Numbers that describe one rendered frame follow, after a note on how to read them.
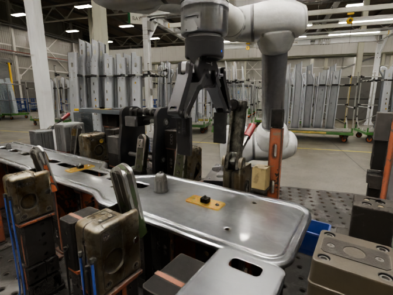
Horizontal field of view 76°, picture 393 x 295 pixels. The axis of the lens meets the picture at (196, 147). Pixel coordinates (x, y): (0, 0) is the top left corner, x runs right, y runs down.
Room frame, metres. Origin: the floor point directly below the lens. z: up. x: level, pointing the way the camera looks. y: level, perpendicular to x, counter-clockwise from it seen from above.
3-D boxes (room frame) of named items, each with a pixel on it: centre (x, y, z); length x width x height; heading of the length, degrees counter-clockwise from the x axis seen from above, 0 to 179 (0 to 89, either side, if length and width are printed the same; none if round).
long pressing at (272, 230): (0.77, 0.39, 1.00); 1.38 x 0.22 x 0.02; 57
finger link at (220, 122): (0.57, -0.05, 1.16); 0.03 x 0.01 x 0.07; 56
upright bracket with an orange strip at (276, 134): (0.58, -0.19, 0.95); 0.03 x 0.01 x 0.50; 57
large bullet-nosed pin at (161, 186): (0.58, 0.09, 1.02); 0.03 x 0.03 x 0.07
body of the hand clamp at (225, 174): (0.64, -0.11, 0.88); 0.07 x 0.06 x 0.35; 147
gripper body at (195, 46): (0.51, -0.02, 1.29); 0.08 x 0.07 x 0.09; 146
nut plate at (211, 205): (0.51, -0.02, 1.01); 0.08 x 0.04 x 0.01; 56
